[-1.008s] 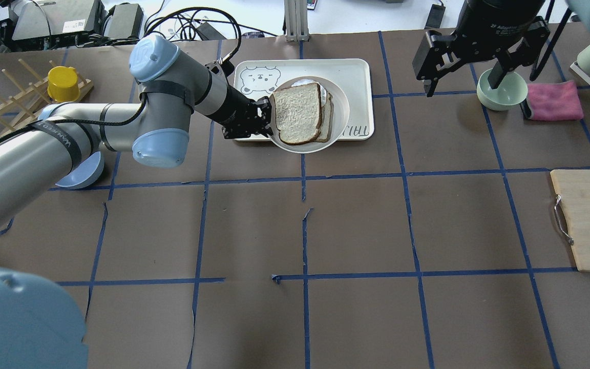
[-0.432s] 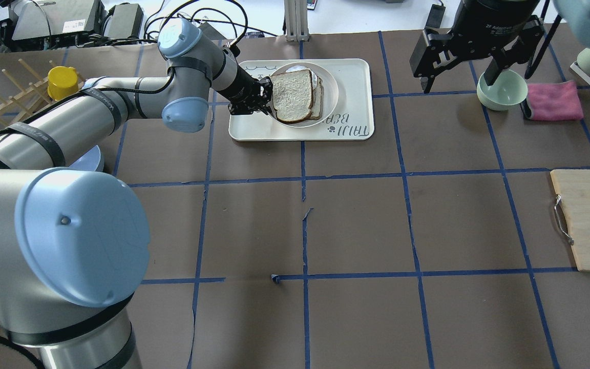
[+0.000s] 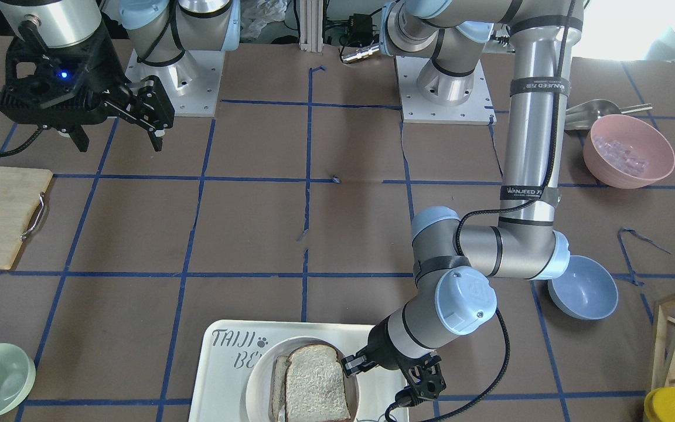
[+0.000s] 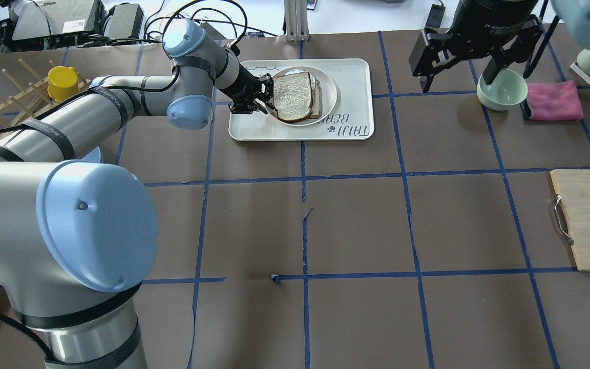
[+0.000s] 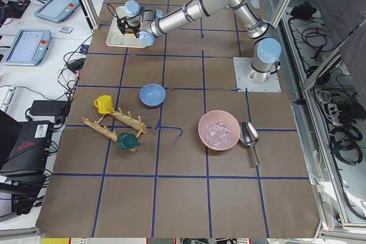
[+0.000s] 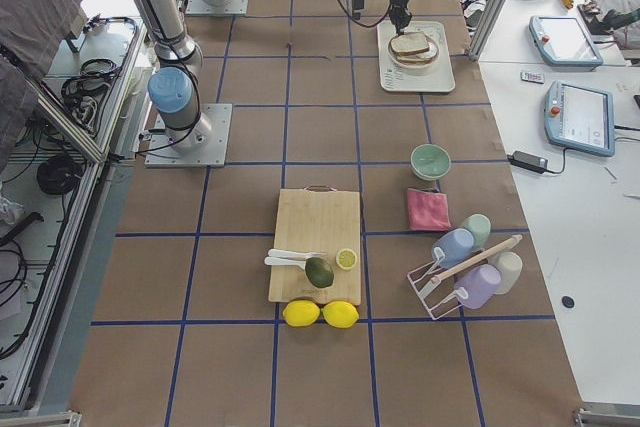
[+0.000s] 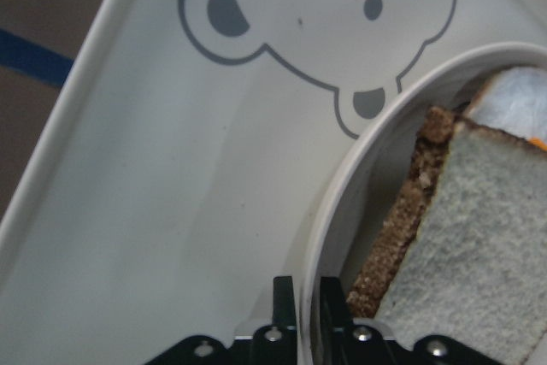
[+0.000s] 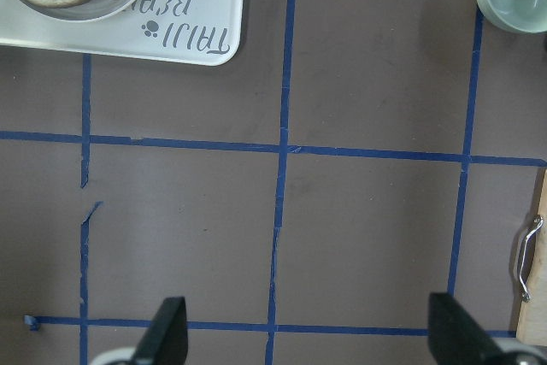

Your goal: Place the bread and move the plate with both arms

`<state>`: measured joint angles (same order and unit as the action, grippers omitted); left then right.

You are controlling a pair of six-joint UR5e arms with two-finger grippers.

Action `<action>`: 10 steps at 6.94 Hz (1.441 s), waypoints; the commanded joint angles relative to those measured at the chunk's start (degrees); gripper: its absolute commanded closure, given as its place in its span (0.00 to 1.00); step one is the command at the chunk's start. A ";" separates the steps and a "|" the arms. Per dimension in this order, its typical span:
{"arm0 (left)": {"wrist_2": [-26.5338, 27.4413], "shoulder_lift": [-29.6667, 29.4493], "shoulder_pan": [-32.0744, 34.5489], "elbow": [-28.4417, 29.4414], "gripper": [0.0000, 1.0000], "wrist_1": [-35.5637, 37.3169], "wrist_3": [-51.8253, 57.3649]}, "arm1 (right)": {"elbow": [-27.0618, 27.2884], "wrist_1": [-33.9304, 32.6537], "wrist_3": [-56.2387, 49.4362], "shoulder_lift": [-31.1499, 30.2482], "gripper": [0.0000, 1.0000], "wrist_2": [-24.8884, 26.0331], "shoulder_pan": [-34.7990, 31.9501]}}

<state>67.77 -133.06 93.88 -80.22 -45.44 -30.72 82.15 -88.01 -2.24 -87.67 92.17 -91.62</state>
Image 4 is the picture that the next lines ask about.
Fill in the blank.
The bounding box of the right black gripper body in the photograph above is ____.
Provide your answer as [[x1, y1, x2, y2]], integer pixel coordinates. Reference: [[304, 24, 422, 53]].
[[408, 1, 542, 78]]

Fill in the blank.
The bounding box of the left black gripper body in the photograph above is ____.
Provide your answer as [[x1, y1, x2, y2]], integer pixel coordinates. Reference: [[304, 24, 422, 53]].
[[219, 60, 262, 114]]

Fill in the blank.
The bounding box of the bread slice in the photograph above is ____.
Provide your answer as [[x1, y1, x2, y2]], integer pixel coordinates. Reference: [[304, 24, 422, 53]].
[[272, 71, 313, 123], [309, 81, 322, 119]]

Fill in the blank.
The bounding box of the white round plate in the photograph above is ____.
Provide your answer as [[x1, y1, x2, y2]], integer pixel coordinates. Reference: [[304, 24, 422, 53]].
[[269, 66, 338, 127]]

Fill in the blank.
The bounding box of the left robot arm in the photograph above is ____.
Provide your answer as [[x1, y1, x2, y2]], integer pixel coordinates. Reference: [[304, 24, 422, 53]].
[[0, 19, 273, 368]]

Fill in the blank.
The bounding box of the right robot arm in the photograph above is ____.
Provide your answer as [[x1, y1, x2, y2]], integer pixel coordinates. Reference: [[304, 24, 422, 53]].
[[408, 1, 590, 92]]

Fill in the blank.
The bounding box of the bread slice on plate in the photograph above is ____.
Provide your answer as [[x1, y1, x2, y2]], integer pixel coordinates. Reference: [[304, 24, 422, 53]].
[[309, 81, 322, 119]]

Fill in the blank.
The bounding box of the green bowl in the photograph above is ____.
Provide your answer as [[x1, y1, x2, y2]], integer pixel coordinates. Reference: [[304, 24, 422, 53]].
[[477, 69, 528, 111]]

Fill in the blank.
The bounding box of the black power adapter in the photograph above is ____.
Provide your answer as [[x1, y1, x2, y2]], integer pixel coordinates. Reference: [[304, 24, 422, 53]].
[[424, 3, 446, 32]]

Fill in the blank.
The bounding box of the pink cloth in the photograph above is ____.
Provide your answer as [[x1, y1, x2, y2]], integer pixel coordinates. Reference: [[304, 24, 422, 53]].
[[520, 81, 584, 121]]

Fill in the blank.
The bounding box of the white bear tray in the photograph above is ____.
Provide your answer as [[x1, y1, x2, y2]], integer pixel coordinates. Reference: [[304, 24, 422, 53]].
[[228, 58, 375, 141]]

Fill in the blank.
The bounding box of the blue bowl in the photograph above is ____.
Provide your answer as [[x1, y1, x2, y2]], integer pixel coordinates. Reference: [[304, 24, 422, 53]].
[[80, 147, 105, 163]]

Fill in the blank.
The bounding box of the yellow cup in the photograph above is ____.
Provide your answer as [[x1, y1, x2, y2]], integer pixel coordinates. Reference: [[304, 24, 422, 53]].
[[47, 66, 79, 102]]

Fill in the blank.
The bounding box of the aluminium frame post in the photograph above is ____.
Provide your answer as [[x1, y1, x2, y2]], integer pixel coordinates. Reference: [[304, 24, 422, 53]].
[[284, 0, 310, 42]]

